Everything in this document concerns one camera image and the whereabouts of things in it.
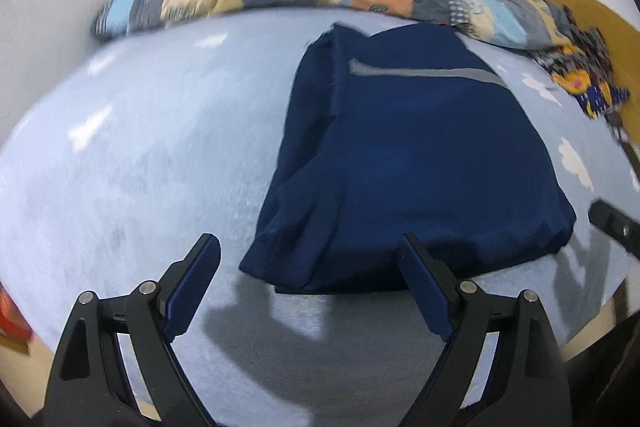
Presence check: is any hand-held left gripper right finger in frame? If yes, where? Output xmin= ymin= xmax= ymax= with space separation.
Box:
xmin=399 ymin=234 xmax=571 ymax=427

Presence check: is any navy blue jacket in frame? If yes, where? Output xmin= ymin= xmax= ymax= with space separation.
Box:
xmin=239 ymin=23 xmax=577 ymax=295

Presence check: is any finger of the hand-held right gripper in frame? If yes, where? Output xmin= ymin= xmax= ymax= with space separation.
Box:
xmin=588 ymin=199 xmax=640 ymax=260

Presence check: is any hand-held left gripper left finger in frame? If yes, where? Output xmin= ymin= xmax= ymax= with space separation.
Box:
xmin=44 ymin=233 xmax=221 ymax=427

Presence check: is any red object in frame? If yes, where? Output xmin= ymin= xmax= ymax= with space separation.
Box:
xmin=0 ymin=284 xmax=32 ymax=350

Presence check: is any yellow and navy printed cloth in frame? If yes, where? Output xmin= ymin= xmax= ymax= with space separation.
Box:
xmin=532 ymin=7 xmax=632 ymax=122

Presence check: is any light blue bed sheet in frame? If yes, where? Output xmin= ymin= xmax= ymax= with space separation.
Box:
xmin=0 ymin=4 xmax=640 ymax=427

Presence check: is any wooden headboard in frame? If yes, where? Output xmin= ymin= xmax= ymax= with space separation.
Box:
xmin=502 ymin=0 xmax=640 ymax=118

